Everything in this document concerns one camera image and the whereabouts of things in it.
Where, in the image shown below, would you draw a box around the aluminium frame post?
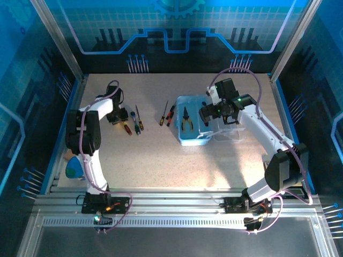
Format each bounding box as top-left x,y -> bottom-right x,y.
269,0 -> 321,82
29,0 -> 86,81

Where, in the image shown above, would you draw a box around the yellow black pliers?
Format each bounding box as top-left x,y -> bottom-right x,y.
181,106 -> 193,132

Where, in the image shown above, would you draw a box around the medium yellow black screwdriver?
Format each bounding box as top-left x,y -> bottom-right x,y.
135,104 -> 145,131

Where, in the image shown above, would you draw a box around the black calculator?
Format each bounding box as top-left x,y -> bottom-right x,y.
264,160 -> 306,199

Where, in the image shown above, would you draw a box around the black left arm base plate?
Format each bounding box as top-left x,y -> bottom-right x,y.
81,196 -> 130,215

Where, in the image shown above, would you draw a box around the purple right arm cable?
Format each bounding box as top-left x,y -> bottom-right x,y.
210,67 -> 314,234

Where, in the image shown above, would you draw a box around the black cable connector block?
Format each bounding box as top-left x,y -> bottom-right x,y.
243,216 -> 262,233
93,214 -> 113,233

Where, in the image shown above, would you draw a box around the thin yellow black screwdriver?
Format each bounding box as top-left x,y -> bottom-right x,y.
160,101 -> 169,126

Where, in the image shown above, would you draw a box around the slotted aluminium strip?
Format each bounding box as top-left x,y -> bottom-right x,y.
42,218 -> 317,229

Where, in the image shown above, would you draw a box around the aluminium front rail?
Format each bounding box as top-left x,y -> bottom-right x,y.
32,187 -> 324,215

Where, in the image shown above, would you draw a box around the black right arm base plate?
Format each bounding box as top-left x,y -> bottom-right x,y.
224,196 -> 273,214

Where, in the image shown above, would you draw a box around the blue green round object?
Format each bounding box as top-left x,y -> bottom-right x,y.
65,157 -> 86,180

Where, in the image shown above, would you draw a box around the clear plastic tool box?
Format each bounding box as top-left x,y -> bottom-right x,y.
175,95 -> 246,147

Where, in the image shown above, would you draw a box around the aluminium side rail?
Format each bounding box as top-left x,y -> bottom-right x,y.
267,73 -> 316,195
44,74 -> 89,195

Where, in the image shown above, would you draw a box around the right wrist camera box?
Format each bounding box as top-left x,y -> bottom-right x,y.
206,85 -> 219,107

